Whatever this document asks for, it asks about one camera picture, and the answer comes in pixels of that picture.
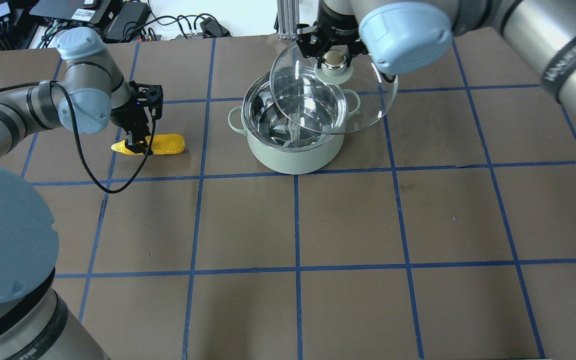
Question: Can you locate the yellow corn cob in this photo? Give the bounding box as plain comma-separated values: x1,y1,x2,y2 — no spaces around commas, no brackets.
110,134,186,156

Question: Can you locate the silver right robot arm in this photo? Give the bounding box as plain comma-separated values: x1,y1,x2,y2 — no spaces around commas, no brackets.
295,0,576,115

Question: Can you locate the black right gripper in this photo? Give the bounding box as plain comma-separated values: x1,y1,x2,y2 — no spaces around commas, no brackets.
295,10,369,63

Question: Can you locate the aluminium frame post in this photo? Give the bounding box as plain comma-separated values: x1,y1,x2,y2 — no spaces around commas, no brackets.
275,0,300,41

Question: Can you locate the glass pot lid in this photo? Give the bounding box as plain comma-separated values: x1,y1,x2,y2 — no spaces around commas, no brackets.
269,42,399,135

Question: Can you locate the light green cooking pot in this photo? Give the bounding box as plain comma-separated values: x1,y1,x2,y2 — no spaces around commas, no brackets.
227,72,345,175

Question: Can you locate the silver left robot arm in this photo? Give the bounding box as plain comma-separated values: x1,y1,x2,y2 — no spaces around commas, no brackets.
0,27,163,360

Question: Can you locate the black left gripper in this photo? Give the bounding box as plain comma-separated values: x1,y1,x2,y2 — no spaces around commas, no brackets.
110,82,163,155

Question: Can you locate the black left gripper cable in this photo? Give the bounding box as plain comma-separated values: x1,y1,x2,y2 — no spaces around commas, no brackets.
48,80,158,195

